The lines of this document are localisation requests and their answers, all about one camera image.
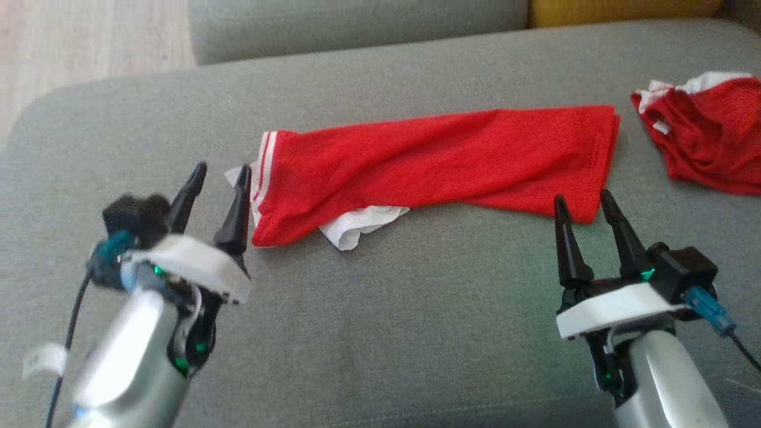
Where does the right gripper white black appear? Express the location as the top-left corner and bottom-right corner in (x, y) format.
(553, 190), (687, 341)

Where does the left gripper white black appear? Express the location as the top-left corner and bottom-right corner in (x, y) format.
(122, 162), (251, 305)

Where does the red garment with number 23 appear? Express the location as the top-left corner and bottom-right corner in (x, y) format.
(225, 105), (621, 251)

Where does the red and white garment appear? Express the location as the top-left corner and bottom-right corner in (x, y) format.
(630, 71), (761, 197)

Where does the grey sofa cushion module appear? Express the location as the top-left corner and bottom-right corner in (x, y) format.
(189, 0), (530, 66)

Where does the yellow cushion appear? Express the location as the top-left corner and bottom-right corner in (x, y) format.
(528, 0), (725, 29)

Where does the left cable with blue connector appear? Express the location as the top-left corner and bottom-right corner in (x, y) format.
(46, 231), (136, 428)

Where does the cable with blue connector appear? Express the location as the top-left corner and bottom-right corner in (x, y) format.
(46, 231), (136, 428)
(684, 287), (761, 372)

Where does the right cable with blue connector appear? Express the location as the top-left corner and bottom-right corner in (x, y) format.
(684, 287), (761, 372)

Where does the white cable label tag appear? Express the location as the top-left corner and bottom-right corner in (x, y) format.
(23, 343), (68, 380)

